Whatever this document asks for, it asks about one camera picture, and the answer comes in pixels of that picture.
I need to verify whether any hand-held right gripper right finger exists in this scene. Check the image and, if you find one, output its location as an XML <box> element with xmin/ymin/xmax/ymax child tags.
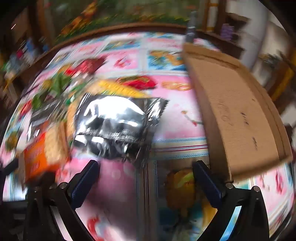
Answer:
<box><xmin>192</xmin><ymin>160</ymin><xmax>270</xmax><ymax>241</ymax></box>

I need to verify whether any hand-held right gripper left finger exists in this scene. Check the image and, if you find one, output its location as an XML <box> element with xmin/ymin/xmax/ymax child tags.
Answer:
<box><xmin>23</xmin><ymin>160</ymin><xmax>100</xmax><ymax>241</ymax></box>

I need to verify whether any orange cracker packet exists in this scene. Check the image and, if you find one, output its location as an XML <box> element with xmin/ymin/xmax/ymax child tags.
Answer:
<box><xmin>23</xmin><ymin>126</ymin><xmax>71</xmax><ymax>183</ymax></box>

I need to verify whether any cardboard box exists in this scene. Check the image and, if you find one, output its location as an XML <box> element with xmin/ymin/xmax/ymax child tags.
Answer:
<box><xmin>183</xmin><ymin>43</ymin><xmax>293</xmax><ymax>183</ymax></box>

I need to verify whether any silver foil snack packet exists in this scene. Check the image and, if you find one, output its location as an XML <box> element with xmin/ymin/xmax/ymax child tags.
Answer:
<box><xmin>73</xmin><ymin>93</ymin><xmax>169</xmax><ymax>163</ymax></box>

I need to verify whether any green white cracker packet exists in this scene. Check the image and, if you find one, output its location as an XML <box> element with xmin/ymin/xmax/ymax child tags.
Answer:
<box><xmin>66</xmin><ymin>79</ymin><xmax>151</xmax><ymax>144</ymax></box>

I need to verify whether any green snack packet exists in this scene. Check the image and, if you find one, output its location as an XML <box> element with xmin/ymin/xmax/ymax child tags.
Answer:
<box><xmin>50</xmin><ymin>72</ymin><xmax>74</xmax><ymax>98</ymax></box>
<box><xmin>31</xmin><ymin>93</ymin><xmax>50</xmax><ymax>110</ymax></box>

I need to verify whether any bright red snack packet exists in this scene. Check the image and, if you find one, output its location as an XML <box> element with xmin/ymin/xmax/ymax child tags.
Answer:
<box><xmin>116</xmin><ymin>75</ymin><xmax>156</xmax><ymax>90</ymax></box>

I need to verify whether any printed tablecloth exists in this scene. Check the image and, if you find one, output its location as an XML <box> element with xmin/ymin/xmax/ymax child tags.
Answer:
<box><xmin>0</xmin><ymin>31</ymin><xmax>292</xmax><ymax>241</ymax></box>

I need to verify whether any grey flashlight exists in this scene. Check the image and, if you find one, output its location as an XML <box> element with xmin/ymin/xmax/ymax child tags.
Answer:
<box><xmin>185</xmin><ymin>9</ymin><xmax>198</xmax><ymax>45</ymax></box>

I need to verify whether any artificial flower display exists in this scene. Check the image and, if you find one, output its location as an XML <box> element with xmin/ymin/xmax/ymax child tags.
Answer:
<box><xmin>53</xmin><ymin>0</ymin><xmax>208</xmax><ymax>40</ymax></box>

